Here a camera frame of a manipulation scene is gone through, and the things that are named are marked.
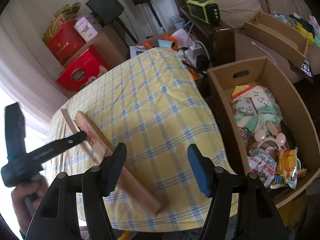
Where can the gold paper bag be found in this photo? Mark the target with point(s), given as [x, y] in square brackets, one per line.
[65, 14]

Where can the red gift bag upper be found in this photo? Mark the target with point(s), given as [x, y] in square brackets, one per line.
[66, 42]

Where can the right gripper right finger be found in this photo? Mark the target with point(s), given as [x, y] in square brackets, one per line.
[215, 183]

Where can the painted folding paper fan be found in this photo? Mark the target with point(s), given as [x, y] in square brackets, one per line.
[254, 107]

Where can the white curtain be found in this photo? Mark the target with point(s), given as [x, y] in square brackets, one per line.
[28, 68]

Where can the pink small box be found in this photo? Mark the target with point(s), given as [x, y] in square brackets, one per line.
[88, 27]

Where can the black speaker left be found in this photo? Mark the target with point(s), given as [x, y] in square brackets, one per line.
[106, 10]

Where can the brown sofa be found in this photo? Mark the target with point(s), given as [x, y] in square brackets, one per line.
[227, 41]

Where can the pink mouse-ear handheld fan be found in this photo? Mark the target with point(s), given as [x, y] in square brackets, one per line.
[269, 144]

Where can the grey white snack bag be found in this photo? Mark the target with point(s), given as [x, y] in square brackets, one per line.
[263, 165]

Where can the large open cardboard box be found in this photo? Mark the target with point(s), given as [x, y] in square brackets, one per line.
[296, 125]

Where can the wooden folding fan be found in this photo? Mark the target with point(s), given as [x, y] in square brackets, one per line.
[100, 150]

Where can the red gift box lower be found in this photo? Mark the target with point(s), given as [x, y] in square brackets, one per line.
[85, 69]

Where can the yellow plastic bag on sofa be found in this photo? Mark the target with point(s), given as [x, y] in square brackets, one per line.
[308, 35]

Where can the brown cardboard box by wall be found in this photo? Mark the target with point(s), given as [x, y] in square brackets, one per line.
[108, 44]

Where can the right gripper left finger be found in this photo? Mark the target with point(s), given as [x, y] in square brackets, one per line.
[98, 182]

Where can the yellow checkered tablecloth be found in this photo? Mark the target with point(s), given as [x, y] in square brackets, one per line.
[151, 103]

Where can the shallow cardboard tray on sofa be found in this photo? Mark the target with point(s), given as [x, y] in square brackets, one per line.
[279, 36]

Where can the orange snack bag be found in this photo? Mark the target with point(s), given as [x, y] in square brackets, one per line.
[286, 169]

